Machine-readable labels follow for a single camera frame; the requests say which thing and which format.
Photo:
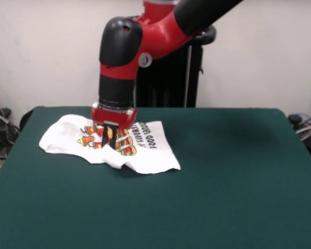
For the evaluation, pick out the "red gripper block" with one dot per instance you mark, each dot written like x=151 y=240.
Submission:
x=111 y=118

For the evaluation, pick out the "white printed T-shirt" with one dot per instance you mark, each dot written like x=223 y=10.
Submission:
x=150 y=155

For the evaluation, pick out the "black rounded chair part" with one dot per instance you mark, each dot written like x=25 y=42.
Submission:
x=26 y=119

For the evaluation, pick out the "dark green table cloth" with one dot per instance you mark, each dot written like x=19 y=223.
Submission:
x=223 y=194

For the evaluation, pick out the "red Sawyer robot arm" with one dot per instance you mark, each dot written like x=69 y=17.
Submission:
x=134 y=52

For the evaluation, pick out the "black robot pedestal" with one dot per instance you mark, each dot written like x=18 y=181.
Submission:
x=176 y=77

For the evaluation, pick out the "grey swivel chair base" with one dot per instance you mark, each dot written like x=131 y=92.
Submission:
x=304 y=133

